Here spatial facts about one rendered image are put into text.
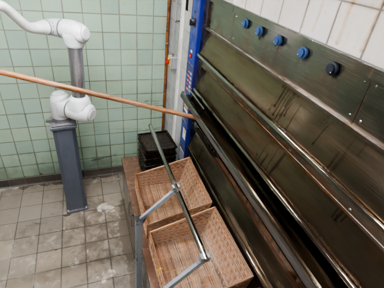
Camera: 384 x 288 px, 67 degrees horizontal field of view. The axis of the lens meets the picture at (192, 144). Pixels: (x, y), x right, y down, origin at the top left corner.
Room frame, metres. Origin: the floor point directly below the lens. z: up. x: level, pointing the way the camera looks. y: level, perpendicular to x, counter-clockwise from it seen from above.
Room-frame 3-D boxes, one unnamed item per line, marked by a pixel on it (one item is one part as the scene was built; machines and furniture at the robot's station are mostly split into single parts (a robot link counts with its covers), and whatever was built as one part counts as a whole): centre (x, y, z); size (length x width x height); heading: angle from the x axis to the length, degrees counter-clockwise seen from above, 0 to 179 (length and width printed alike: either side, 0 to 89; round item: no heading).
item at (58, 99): (2.10, 1.11, 1.17); 0.18 x 0.16 x 0.22; 73
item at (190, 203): (1.68, 0.12, 0.72); 0.56 x 0.49 x 0.28; 22
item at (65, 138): (2.10, 1.12, 0.50); 0.21 x 0.21 x 1.00; 27
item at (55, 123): (2.09, 1.13, 1.03); 0.22 x 0.18 x 0.06; 117
